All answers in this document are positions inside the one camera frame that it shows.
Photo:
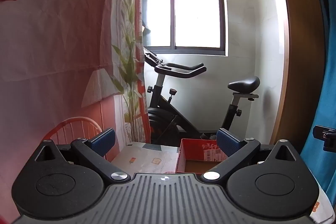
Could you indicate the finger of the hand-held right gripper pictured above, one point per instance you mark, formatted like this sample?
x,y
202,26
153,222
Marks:
x,y
326,134

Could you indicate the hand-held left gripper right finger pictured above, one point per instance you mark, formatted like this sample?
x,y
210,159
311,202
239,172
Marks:
x,y
225,141

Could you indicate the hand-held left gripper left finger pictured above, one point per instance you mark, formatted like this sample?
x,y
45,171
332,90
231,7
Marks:
x,y
103,141

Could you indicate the red cardboard box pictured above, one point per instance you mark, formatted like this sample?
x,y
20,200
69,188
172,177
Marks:
x,y
191,153

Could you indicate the blue curtain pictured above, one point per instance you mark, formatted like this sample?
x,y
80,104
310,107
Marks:
x,y
325,98

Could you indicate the black exercise bike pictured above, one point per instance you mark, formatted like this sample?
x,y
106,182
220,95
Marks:
x,y
162,108

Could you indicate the wooden door frame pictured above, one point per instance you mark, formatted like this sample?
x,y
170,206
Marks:
x,y
302,56

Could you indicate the printed wall cloth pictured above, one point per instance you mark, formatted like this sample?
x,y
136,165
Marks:
x,y
52,43

